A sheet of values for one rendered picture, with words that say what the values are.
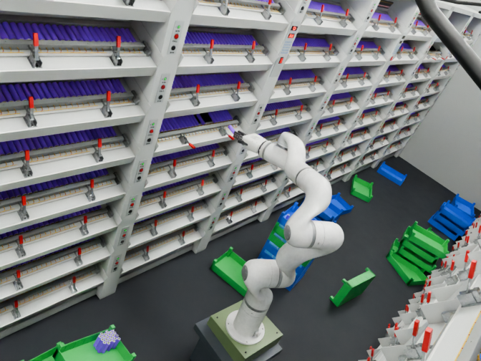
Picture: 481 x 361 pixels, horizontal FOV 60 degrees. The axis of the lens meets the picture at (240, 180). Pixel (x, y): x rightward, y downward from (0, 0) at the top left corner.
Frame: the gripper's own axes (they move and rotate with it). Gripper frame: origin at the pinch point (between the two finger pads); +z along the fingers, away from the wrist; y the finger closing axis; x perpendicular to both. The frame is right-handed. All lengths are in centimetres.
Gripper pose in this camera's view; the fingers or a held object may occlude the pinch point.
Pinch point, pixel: (239, 135)
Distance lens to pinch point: 193.9
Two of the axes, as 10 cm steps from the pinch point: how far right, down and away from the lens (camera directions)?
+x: -2.1, 8.7, 4.6
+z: -7.3, -4.5, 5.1
